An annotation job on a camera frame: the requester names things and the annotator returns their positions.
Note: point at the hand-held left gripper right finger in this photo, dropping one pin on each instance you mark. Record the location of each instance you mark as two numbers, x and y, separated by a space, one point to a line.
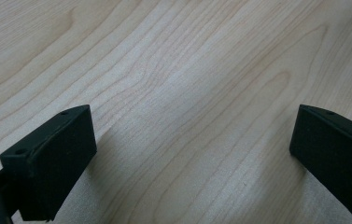
335 155

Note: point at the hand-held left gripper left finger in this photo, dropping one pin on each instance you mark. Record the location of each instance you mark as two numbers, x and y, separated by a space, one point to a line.
52 165

